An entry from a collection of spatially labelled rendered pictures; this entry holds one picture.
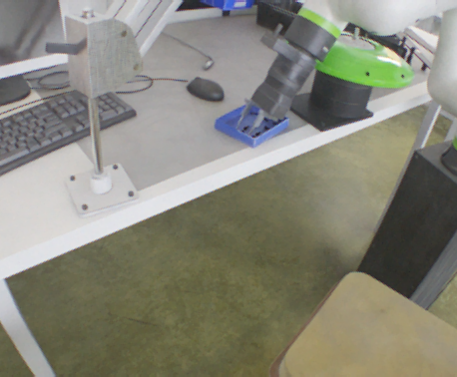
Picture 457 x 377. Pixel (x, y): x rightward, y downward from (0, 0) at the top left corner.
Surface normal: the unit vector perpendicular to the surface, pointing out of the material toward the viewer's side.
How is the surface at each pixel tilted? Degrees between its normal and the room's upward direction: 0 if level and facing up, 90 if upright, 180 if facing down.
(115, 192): 0
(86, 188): 0
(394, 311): 0
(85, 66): 90
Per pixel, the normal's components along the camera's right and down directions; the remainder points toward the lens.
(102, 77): 0.76, 0.47
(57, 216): 0.11, -0.77
